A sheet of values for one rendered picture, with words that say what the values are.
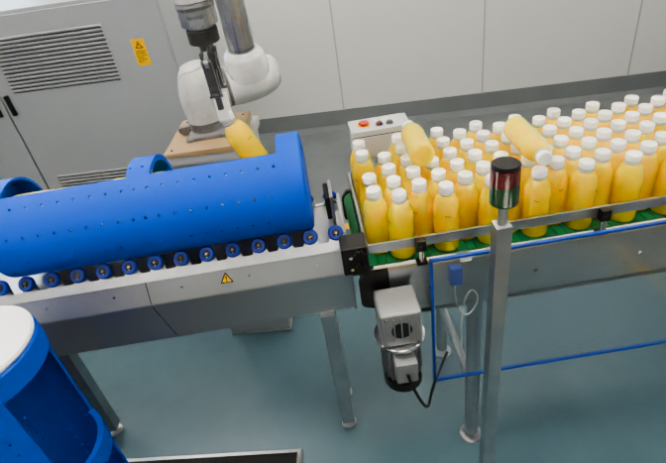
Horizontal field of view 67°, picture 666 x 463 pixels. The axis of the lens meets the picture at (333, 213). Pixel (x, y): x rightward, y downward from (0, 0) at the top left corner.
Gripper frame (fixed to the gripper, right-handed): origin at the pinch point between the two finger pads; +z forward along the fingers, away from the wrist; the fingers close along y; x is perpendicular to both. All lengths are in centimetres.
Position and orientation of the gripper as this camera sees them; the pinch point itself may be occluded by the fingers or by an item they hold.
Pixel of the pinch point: (222, 105)
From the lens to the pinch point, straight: 137.3
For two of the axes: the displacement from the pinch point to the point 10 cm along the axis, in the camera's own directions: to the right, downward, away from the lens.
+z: 1.4, 8.2, 5.6
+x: 9.9, -1.6, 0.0
